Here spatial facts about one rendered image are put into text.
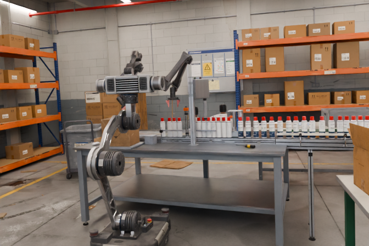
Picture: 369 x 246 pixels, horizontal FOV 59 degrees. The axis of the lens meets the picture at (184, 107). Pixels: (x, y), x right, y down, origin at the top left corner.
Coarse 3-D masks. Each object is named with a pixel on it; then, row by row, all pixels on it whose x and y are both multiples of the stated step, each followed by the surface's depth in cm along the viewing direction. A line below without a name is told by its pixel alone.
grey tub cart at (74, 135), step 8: (80, 120) 506; (88, 120) 507; (64, 128) 505; (72, 128) 583; (80, 128) 589; (88, 128) 590; (96, 128) 518; (64, 136) 514; (72, 136) 515; (80, 136) 516; (88, 136) 518; (96, 136) 521; (64, 144) 515; (72, 144) 516; (80, 144) 518; (72, 152) 518; (72, 160) 520; (72, 168) 521
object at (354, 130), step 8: (352, 128) 190; (360, 128) 178; (368, 128) 168; (352, 136) 192; (360, 136) 179; (368, 136) 169; (360, 144) 182; (368, 144) 171; (360, 152) 184; (368, 152) 173; (360, 160) 185; (368, 160) 174; (360, 168) 185; (368, 168) 174; (360, 176) 186; (368, 176) 174; (360, 184) 186; (368, 184) 175; (368, 192) 175
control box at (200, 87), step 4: (196, 80) 314; (200, 80) 317; (204, 80) 319; (208, 80) 322; (196, 84) 314; (200, 84) 317; (204, 84) 319; (208, 84) 322; (196, 88) 314; (200, 88) 317; (204, 88) 320; (208, 88) 322; (196, 92) 314; (200, 92) 317; (204, 92) 320; (208, 92) 322; (196, 96) 314; (200, 96) 317; (204, 96) 320; (208, 96) 323
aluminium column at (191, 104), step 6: (192, 78) 316; (192, 84) 317; (192, 90) 316; (192, 102) 317; (192, 108) 318; (192, 114) 318; (192, 120) 320; (192, 126) 320; (192, 132) 321; (192, 138) 321; (192, 144) 321
